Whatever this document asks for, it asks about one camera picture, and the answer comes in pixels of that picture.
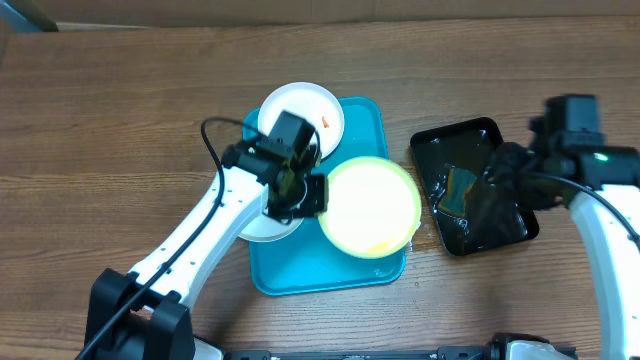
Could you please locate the white plate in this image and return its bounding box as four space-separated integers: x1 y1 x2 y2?
239 214 303 242
257 82 345 160

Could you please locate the green and yellow sponge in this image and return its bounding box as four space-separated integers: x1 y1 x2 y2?
437 167 477 218

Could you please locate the light green rimmed plate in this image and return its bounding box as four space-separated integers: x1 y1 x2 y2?
318 156 422 259

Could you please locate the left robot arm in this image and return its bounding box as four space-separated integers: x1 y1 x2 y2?
78 145 326 359

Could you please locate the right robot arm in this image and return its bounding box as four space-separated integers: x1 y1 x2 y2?
488 143 639 359

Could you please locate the black rectangular water tray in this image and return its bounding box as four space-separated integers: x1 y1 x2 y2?
410 117 539 257

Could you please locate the teal plastic tray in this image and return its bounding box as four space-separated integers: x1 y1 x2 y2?
248 96 406 296

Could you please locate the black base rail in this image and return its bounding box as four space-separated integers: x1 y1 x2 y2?
194 332 579 360

